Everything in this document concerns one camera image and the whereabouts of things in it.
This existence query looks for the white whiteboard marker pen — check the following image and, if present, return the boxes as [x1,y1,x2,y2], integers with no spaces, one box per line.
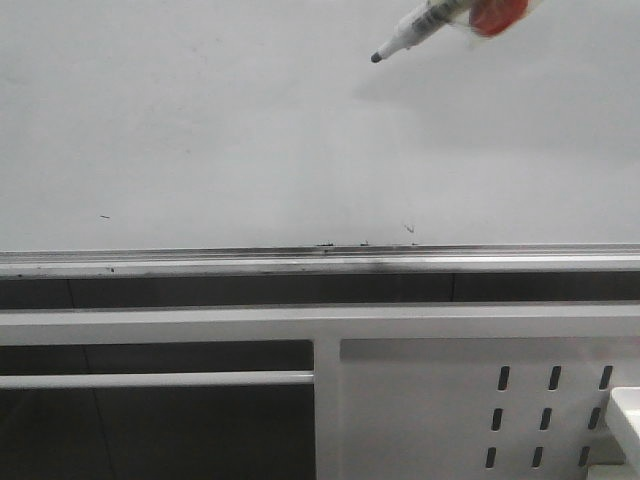
[370,0,473,63]

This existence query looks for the red round magnet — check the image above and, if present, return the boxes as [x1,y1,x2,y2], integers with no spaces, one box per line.
[469,0,529,38]

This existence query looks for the white whiteboard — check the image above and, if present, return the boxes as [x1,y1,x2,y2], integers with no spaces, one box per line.
[1,1,639,279]

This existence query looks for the white plastic bin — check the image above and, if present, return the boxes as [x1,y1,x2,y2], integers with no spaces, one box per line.
[586,387,639,479]

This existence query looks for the white metal rack frame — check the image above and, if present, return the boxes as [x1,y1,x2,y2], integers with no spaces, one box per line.
[1,302,639,479]

